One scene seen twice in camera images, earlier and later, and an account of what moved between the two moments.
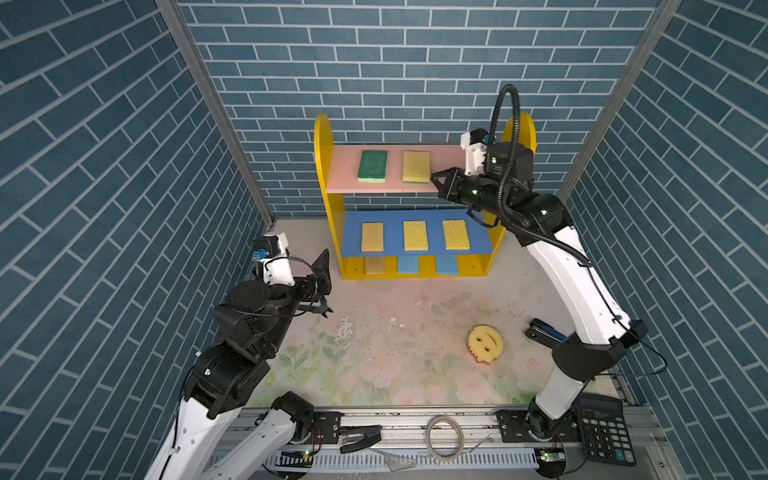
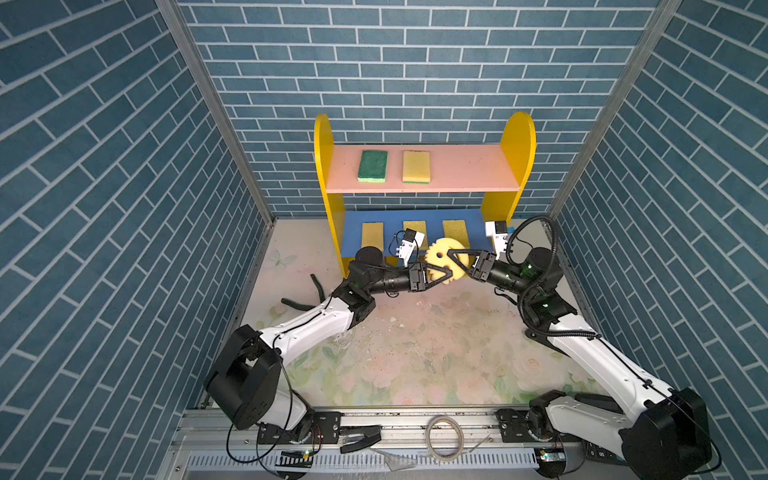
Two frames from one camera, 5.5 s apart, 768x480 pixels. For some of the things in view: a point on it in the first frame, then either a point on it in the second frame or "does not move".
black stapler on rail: [368, 435] does not move
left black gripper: [321, 280] → [415, 269]
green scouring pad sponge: [373, 167] does not move
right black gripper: [453, 190] → [485, 263]
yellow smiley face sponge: [485, 343] → [437, 255]
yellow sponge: [416, 167] does not move
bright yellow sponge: [455, 235] does not move
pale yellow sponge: [372, 237] does not move
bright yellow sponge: [415, 235] does not move
